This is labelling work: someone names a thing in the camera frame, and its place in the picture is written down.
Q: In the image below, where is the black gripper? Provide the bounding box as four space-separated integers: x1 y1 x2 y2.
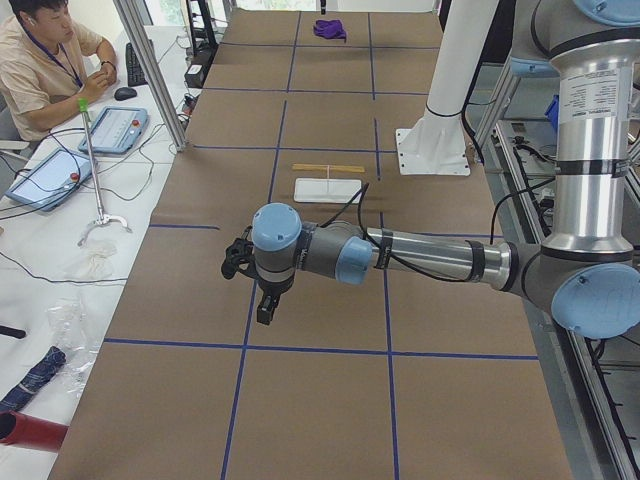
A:
257 272 295 325

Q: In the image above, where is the purple microfiber towel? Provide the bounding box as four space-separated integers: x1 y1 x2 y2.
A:
313 19 347 42

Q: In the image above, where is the white wooden towel rack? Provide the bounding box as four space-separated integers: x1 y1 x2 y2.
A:
292 163 366 204

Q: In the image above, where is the metal reacher grabber tool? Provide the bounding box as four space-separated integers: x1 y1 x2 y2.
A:
77 97 132 247

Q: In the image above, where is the crumpled clear plastic bag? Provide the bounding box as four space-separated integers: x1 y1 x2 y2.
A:
47 299 100 398

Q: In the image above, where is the upper blue teach pendant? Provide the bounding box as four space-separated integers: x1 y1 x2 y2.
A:
81 106 149 155

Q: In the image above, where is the blue teach pendant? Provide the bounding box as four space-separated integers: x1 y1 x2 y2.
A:
81 106 149 155
5 148 92 211

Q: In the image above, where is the folded dark blue umbrella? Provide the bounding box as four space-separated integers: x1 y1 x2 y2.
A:
1 346 66 413

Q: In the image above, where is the black power adapter box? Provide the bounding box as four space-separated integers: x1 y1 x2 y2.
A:
184 64 203 89

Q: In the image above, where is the lower blue teach pendant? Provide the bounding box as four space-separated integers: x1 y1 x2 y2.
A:
5 148 92 211

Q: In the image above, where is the black computer mouse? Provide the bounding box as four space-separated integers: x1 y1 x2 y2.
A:
114 87 138 101

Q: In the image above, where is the black keyboard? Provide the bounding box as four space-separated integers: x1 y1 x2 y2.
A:
125 42 147 87

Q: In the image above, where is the red cylinder tube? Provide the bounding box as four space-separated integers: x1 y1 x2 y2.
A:
1 411 68 452

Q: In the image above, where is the seated man beige shirt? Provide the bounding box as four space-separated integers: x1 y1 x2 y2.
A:
1 1 117 142

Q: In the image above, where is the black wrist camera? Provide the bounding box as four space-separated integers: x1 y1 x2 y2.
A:
221 226 258 280

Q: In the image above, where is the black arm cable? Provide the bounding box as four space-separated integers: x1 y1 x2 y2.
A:
319 182 556 281

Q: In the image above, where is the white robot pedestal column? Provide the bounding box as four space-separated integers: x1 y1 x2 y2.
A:
396 0 499 176

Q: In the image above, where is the aluminium frame post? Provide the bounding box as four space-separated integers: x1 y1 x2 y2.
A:
113 0 187 152

